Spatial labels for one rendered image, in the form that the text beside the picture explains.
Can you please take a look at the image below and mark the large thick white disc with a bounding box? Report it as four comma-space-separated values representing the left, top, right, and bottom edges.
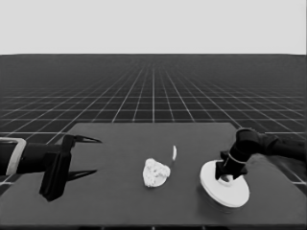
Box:
199, 159, 250, 209

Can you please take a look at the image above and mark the white round carrier with pins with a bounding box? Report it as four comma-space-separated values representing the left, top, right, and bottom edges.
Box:
142, 157, 172, 189

